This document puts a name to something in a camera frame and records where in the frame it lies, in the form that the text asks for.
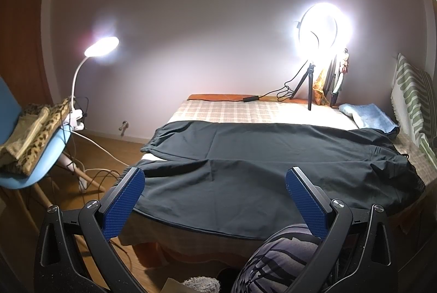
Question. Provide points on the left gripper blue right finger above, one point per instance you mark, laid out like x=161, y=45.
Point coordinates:
x=311, y=201

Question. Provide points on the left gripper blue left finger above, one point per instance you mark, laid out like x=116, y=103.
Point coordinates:
x=119, y=201

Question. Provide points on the dark green pants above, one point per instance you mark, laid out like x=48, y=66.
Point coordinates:
x=273, y=173

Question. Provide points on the bed with checkered sheet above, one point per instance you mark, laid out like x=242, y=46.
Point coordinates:
x=259, y=129

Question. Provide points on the person's striped trouser leg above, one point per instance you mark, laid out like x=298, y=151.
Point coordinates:
x=276, y=264

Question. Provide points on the folded blue towel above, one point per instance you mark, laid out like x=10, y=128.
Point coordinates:
x=370, y=116

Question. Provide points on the leopard print cloth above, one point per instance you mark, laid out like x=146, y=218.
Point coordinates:
x=31, y=135

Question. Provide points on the orange patterned cloth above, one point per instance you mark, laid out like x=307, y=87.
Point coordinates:
x=318, y=96

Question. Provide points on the green striped white cushion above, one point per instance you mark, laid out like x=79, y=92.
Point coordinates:
x=414, y=104

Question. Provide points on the blue plastic chair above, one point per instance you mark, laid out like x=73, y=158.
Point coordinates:
x=53, y=154

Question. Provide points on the white clip desk lamp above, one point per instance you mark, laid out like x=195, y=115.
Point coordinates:
x=95, y=54

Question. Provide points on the ring light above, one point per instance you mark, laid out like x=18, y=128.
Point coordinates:
x=323, y=29

